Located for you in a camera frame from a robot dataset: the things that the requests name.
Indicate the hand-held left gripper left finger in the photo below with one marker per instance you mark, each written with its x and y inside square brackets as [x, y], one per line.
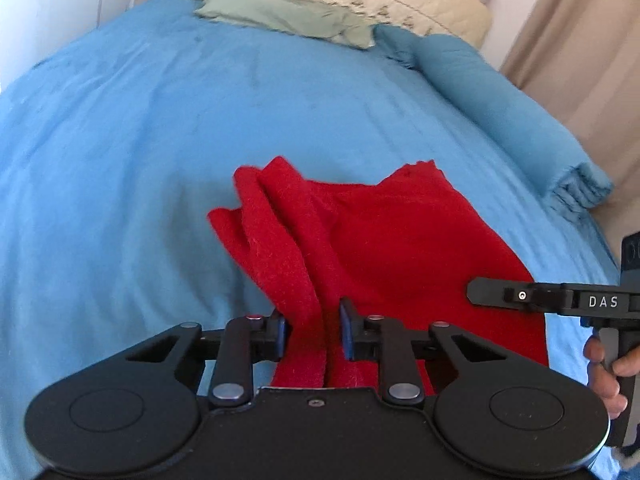
[281, 336]

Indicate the red sweater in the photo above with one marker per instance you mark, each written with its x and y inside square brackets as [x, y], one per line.
[400, 255]

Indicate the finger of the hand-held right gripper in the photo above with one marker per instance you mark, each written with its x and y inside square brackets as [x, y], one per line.
[520, 296]

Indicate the green pillow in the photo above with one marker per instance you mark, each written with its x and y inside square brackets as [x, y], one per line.
[290, 15]

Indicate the blue bed sheet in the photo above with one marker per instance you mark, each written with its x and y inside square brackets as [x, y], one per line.
[150, 150]

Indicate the folded blue duvet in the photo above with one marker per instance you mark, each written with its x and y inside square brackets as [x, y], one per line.
[490, 105]

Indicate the person's right hand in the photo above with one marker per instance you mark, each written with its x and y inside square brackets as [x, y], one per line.
[602, 385]

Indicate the beige curtain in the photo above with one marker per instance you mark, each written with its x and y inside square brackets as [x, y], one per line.
[585, 45]

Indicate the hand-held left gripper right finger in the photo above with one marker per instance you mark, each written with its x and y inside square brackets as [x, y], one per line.
[346, 332]

